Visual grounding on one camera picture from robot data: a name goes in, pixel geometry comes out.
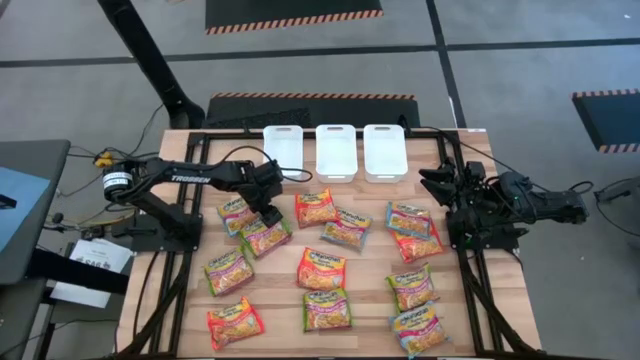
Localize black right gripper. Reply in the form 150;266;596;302
418;162;491;214

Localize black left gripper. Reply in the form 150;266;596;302
244;164;285;229

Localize green lime shrimp ramen pack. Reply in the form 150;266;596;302
384;262;441;315
202;245;256;298
238;215;294;260
301;287;353;334

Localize blue beef ramen pack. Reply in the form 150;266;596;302
388;300;451;359
384;201;434;240
319;206;374;253
216;195;261;239

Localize orange chicken ramen pack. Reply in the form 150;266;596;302
295;246;348;292
293;187;340;230
389;219;445;265
206;295;266;352

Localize white plastic bin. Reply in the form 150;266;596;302
362;123;409;184
262;124;305;181
314;123;359;184

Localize black hazard-striped floor mat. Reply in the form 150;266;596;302
571;88;640;154
204;0;385;36
205;91;422;130

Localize grey stand foot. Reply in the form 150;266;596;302
597;175;640;204

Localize white printed paper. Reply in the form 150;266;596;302
49;238;134;309

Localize black beam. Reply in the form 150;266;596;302
27;248;130;295

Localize black stand pole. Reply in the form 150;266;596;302
97;0;206;130

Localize grey desk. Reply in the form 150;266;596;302
0;138;71;286

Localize blue sheet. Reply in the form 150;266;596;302
0;166;52;254

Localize dark grey side table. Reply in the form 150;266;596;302
0;277;51;360

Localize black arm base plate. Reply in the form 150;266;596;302
130;212;204;254
447;207;531;251

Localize black aluminium table frame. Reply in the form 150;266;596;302
117;128;556;360

